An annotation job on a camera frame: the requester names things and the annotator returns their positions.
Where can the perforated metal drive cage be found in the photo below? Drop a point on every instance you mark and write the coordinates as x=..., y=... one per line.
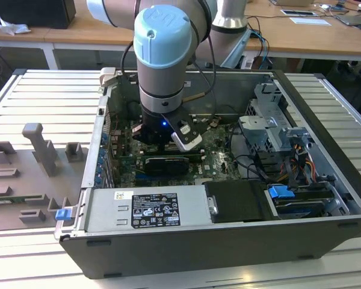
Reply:
x=258, y=137

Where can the wooden desk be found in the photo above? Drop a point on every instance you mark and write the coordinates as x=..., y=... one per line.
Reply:
x=78, y=35

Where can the white paper sheet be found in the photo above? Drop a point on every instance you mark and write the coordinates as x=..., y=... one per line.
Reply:
x=310, y=21

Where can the brown cardboard box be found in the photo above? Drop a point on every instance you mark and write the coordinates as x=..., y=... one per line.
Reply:
x=293, y=3

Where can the green motherboard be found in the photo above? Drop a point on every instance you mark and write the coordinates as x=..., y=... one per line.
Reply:
x=219, y=162

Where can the crumpled white paper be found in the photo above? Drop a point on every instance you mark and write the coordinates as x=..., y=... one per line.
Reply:
x=15, y=28

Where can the blue plastic latch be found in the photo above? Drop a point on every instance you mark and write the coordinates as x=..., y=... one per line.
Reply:
x=63, y=215

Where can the green RAM stick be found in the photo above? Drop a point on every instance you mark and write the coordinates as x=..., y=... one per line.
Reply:
x=6, y=199

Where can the grey plastic case latch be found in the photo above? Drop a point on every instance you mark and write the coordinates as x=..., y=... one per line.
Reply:
x=108, y=75

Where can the black and silver PC case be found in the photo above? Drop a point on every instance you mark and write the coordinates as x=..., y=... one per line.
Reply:
x=198, y=250

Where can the metal disk bay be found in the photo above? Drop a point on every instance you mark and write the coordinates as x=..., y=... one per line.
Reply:
x=319, y=168

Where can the black box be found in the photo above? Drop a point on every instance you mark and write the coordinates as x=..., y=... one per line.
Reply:
x=33, y=13

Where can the silver power supply unit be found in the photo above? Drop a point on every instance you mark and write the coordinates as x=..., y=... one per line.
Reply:
x=108, y=207

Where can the dark grey laptop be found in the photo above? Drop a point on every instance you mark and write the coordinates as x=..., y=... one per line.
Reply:
x=353, y=20

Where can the black plastic shroud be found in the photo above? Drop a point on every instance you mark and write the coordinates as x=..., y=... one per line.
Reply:
x=237, y=201

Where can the flat dark white-edged device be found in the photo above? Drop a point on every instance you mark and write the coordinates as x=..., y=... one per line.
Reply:
x=299, y=13

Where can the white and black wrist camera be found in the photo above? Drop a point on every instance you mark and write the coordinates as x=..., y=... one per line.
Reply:
x=186, y=135

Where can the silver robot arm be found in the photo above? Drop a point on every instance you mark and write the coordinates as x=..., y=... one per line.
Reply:
x=159, y=75

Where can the grey parts rack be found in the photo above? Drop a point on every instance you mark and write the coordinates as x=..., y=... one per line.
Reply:
x=24, y=180

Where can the black graphics card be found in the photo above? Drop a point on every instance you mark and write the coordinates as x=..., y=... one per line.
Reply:
x=168, y=165

